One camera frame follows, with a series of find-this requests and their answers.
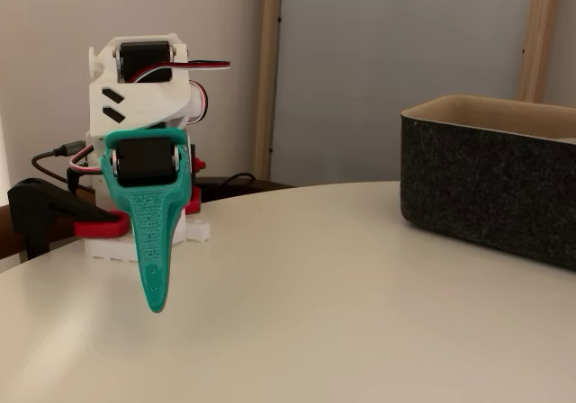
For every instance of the teal gripper black servo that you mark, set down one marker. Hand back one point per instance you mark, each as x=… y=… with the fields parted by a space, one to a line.
x=145 y=162

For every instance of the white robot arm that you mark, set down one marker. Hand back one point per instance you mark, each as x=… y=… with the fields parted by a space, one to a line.
x=144 y=101

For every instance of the dark grey felt box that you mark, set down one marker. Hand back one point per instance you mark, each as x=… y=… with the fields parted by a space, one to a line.
x=472 y=182

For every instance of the black clamp with red lever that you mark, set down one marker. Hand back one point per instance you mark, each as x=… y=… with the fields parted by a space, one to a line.
x=194 y=203

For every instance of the black clamp with red pad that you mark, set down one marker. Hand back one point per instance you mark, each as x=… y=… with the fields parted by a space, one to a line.
x=31 y=200

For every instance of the grey board panel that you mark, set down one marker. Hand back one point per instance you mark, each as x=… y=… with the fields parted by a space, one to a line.
x=396 y=52

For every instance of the light wooden post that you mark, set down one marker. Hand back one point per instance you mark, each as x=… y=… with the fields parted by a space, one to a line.
x=537 y=38
x=267 y=83

